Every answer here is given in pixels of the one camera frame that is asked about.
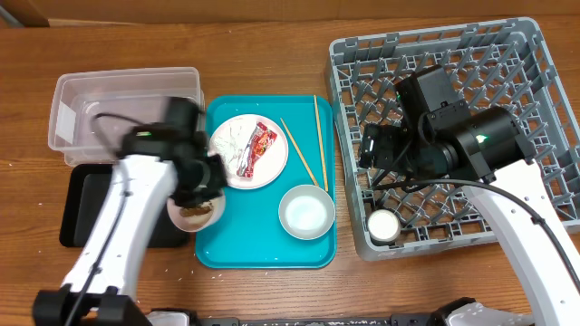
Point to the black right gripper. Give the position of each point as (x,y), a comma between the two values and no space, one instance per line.
(378,148)

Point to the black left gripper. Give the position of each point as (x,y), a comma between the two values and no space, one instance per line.
(188,198)

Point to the white napkin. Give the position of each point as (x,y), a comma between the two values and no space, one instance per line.
(230,140)

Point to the small pink bowl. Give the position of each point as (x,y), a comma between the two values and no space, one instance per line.
(196,224)

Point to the red snack wrapper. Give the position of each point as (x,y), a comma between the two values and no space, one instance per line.
(261,139)

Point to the white cup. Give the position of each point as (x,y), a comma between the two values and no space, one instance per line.
(383,226)

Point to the wooden chopstick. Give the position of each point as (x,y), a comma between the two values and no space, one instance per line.
(321,142)
(299,153)

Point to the grey bowl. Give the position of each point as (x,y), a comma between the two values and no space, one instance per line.
(306,212)

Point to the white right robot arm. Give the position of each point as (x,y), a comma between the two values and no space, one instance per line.
(489,158)

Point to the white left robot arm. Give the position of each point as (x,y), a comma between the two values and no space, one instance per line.
(156,162)

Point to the large white plate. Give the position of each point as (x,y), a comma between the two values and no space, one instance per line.
(269,166)

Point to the teal plastic tray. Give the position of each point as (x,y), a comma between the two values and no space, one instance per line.
(249,234)

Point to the black tray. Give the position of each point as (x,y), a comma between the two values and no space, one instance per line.
(88,187)

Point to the clear plastic bin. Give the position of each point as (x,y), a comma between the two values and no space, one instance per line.
(137,93)

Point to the grey dish rack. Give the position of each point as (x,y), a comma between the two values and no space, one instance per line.
(503,62)

